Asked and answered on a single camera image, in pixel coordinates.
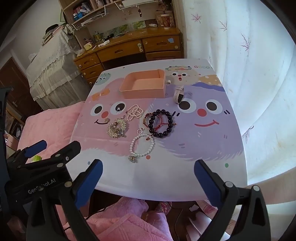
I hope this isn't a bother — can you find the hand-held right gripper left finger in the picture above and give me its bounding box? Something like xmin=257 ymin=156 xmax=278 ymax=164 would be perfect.
xmin=26 ymin=159 xmax=103 ymax=241

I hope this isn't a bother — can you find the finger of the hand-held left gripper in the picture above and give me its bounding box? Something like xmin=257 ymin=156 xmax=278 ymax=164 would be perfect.
xmin=21 ymin=141 xmax=81 ymax=172
xmin=7 ymin=140 xmax=48 ymax=167

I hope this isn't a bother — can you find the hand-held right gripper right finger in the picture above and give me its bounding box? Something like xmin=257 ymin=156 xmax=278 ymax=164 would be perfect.
xmin=194 ymin=159 xmax=271 ymax=241

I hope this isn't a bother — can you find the white pearl bracelet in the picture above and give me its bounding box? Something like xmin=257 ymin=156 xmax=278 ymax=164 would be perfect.
xmin=129 ymin=128 xmax=155 ymax=163

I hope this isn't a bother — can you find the black bead bracelet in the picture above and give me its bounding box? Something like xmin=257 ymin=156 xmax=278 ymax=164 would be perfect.
xmin=148 ymin=109 xmax=176 ymax=139

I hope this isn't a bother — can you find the pink pearl bracelet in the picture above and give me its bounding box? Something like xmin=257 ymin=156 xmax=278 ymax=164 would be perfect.
xmin=126 ymin=105 xmax=144 ymax=121

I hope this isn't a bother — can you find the red string bracelet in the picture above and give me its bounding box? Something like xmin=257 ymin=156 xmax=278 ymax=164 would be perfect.
xmin=143 ymin=112 xmax=177 ymax=130

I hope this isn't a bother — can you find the white smart band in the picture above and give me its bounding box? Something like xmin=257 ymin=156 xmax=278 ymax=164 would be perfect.
xmin=174 ymin=86 xmax=185 ymax=104

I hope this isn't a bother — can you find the pink plastic box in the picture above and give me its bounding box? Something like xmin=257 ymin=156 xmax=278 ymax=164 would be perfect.
xmin=120 ymin=69 xmax=167 ymax=99

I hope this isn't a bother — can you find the pink blanket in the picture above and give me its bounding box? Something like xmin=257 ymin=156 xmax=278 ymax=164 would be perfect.
xmin=17 ymin=102 xmax=84 ymax=163

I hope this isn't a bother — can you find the pink fuzzy robe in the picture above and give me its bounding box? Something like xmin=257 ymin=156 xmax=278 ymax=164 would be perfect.
xmin=53 ymin=197 xmax=171 ymax=241

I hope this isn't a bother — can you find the brown wooden door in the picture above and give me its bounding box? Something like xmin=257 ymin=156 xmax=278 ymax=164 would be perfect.
xmin=0 ymin=57 xmax=42 ymax=116

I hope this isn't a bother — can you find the white lace cloth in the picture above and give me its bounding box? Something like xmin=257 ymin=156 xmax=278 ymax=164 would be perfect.
xmin=25 ymin=25 xmax=88 ymax=110

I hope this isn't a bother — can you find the wooden desk with drawers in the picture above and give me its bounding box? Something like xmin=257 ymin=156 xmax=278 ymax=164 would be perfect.
xmin=73 ymin=27 xmax=184 ymax=85

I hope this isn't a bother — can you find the wooden bookshelf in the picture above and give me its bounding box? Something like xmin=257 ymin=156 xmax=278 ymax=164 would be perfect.
xmin=58 ymin=0 xmax=174 ymax=42

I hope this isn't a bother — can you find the patterned paper cup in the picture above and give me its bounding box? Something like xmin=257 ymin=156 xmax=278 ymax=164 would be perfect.
xmin=160 ymin=13 xmax=171 ymax=29

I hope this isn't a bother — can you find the white wire rack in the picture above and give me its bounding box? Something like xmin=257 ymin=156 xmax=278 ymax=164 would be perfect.
xmin=72 ymin=5 xmax=130 ymax=30

